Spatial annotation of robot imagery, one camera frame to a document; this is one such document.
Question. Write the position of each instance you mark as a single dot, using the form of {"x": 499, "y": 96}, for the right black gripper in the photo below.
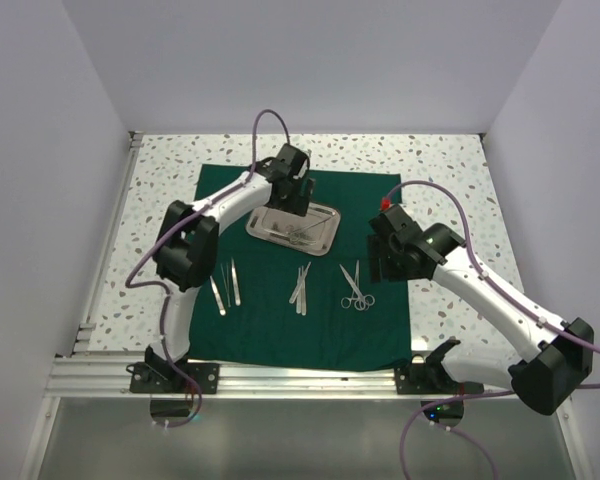
{"x": 377, "y": 257}

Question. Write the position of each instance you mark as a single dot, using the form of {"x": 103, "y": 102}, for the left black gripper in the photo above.
{"x": 298, "y": 205}

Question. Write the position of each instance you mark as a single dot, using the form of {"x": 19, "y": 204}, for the steel instrument tray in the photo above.
{"x": 271, "y": 225}

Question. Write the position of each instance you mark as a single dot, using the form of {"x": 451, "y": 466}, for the steel surgical scissors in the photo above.
{"x": 347, "y": 302}

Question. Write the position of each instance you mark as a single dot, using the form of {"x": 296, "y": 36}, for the steel scalpel handle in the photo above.
{"x": 293, "y": 295}
{"x": 298, "y": 300}
{"x": 303, "y": 293}

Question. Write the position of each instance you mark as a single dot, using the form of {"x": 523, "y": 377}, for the steel tweezers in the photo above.
{"x": 235, "y": 282}
{"x": 225, "y": 276}
{"x": 217, "y": 296}

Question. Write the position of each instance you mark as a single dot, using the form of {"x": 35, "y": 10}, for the green surgical cloth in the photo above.
{"x": 266, "y": 330}

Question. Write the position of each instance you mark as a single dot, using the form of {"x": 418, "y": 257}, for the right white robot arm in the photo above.
{"x": 550, "y": 360}

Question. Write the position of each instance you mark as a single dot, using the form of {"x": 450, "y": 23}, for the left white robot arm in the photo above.
{"x": 188, "y": 242}

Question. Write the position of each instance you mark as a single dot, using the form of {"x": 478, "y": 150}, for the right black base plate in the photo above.
{"x": 429, "y": 378}

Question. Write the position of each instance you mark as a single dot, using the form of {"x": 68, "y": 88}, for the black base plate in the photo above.
{"x": 429, "y": 378}
{"x": 145, "y": 380}

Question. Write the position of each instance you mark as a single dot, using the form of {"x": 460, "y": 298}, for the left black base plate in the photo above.
{"x": 145, "y": 380}

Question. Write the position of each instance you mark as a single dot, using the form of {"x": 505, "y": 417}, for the aluminium frame rail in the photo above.
{"x": 116, "y": 326}

